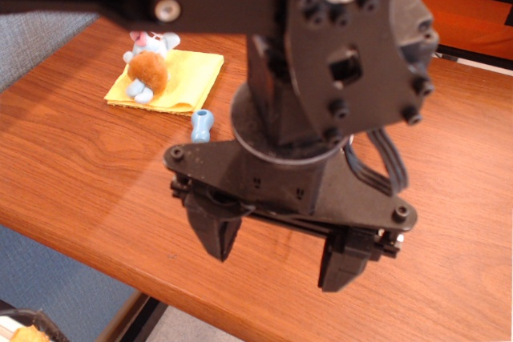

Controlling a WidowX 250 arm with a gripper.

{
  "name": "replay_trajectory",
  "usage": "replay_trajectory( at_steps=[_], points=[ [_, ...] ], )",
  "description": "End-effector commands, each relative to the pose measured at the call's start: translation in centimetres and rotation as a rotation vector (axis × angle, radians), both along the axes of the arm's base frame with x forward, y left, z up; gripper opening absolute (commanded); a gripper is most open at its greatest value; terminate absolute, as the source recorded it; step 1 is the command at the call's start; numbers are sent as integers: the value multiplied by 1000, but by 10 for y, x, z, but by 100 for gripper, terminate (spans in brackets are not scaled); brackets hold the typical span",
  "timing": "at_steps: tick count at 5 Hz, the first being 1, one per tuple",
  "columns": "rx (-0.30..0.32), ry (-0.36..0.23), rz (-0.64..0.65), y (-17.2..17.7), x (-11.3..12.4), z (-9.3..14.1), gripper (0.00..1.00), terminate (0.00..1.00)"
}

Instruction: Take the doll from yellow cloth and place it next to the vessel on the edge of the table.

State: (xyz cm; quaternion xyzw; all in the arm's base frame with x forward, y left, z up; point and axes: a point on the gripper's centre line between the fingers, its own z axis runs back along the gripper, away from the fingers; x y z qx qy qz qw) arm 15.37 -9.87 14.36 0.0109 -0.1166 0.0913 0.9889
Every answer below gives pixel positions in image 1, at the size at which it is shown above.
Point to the yellow folded cloth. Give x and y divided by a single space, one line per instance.
192 76

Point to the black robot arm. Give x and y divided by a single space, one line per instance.
311 152

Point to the orange panel with black frame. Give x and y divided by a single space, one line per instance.
475 30

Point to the black table leg frame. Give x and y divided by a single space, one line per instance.
136 319

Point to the blue and orange plush doll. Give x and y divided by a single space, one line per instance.
146 66

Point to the blue and grey measuring scoop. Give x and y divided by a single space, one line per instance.
202 122

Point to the black basket with orange item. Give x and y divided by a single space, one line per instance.
29 325

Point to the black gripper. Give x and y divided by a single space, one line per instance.
220 183

